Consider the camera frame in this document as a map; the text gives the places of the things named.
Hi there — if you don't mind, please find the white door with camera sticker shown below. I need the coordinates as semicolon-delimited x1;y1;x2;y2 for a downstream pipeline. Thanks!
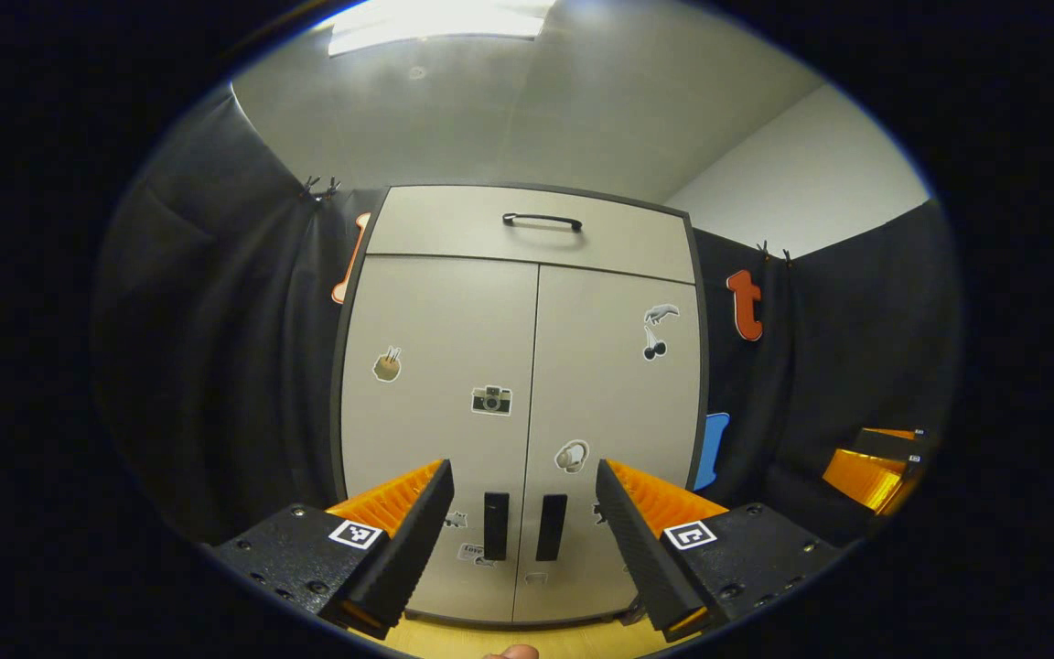
341;254;540;623

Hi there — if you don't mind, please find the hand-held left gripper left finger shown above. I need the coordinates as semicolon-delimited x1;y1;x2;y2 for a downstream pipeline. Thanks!
207;458;457;642

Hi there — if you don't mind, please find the white and grey shoe cabinet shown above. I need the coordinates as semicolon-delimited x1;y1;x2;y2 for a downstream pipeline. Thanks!
330;183;709;631

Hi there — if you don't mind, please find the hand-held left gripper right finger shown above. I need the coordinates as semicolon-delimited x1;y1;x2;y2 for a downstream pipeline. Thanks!
595;458;844;643

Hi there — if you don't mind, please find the white cabinet drawer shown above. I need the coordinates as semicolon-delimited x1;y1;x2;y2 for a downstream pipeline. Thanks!
367;187;694;283

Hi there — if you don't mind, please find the white door with cherry sticker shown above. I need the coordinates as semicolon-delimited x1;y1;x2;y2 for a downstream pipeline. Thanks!
513;265;704;625

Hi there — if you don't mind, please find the black backdrop cloth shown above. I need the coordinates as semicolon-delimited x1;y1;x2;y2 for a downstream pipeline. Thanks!
92;82;963;550

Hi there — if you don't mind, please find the ceiling light panel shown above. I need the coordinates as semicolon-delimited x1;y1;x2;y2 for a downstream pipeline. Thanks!
330;0;555;58

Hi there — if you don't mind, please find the black door handle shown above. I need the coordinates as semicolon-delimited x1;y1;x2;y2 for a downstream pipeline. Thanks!
536;493;569;562
483;492;511;561

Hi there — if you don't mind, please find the black drawer handle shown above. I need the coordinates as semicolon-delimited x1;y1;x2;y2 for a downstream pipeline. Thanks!
502;212;584;232

